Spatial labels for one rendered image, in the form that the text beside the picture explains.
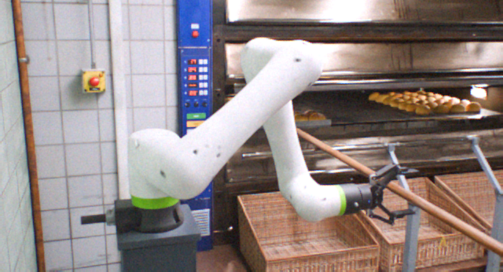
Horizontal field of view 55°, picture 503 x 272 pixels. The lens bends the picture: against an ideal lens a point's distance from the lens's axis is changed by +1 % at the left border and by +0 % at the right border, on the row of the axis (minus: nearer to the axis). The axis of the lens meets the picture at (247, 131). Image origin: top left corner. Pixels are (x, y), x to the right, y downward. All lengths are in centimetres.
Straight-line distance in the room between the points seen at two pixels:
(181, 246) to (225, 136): 33
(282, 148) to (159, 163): 48
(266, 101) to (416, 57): 175
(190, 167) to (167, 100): 126
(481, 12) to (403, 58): 53
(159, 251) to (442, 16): 210
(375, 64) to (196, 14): 99
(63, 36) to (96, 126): 42
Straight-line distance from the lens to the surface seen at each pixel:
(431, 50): 288
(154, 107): 230
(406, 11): 274
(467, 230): 146
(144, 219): 127
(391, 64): 271
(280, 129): 142
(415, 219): 226
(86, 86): 219
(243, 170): 246
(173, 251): 127
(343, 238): 265
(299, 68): 120
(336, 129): 262
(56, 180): 237
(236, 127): 112
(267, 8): 239
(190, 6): 226
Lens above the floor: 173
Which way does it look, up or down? 13 degrees down
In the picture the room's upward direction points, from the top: 1 degrees clockwise
